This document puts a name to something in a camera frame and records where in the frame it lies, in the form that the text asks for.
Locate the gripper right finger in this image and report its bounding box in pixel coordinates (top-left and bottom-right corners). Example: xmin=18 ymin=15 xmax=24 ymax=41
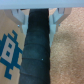
xmin=49 ymin=8 xmax=73 ymax=35

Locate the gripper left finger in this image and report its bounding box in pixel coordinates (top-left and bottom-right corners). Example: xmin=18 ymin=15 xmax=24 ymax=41
xmin=11 ymin=9 xmax=30 ymax=33

